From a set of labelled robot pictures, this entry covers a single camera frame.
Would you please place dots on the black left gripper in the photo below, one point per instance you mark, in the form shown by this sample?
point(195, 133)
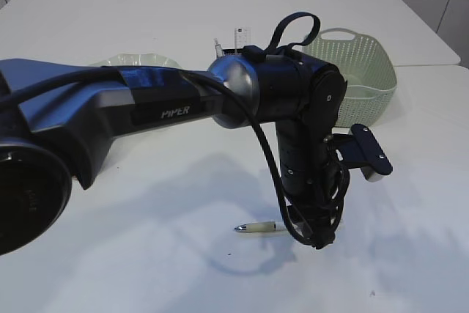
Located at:
point(313, 179)

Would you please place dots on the beige grip white pen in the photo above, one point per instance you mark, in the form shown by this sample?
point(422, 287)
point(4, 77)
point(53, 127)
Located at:
point(259, 227)

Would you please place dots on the grey grip pen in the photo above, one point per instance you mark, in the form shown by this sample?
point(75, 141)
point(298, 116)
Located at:
point(219, 52)

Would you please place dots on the clear plastic ruler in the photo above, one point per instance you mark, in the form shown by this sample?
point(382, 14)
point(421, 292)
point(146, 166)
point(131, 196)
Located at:
point(242, 38)

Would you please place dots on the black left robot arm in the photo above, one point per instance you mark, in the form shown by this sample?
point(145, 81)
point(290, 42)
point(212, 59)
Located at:
point(58, 123)

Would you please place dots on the green plastic woven basket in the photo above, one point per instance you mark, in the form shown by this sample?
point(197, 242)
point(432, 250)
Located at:
point(367, 68)

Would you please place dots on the black mesh pen holder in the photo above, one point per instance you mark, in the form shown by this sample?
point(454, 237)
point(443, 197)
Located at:
point(232, 52)

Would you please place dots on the green wavy glass plate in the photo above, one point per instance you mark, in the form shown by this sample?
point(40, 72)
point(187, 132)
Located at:
point(150, 59)

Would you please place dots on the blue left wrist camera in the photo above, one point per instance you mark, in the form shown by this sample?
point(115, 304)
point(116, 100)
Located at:
point(359, 149)

